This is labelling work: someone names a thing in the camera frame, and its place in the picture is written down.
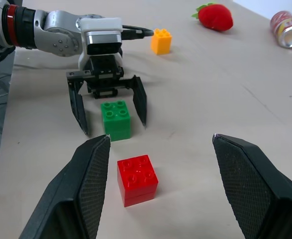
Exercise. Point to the green toy brick cube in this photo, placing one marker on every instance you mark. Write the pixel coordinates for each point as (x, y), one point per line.
(117, 122)

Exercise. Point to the red toy brick cube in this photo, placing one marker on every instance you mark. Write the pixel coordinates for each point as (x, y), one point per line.
(137, 181)

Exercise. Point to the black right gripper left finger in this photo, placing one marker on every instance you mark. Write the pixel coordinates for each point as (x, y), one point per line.
(68, 199)

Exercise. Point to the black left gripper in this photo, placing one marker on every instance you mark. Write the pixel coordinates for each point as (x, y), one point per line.
(103, 74)

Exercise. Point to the red and yellow soda can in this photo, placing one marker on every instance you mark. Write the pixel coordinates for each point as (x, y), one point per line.
(285, 28)

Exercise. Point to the red plush strawberry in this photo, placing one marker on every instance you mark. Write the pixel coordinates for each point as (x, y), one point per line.
(215, 16)

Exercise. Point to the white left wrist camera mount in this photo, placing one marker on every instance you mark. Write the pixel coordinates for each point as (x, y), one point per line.
(98, 24)

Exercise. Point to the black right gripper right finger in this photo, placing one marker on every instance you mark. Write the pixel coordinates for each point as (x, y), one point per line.
(260, 189)

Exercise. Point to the orange toy brick cube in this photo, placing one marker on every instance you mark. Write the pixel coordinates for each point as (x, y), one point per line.
(161, 41)

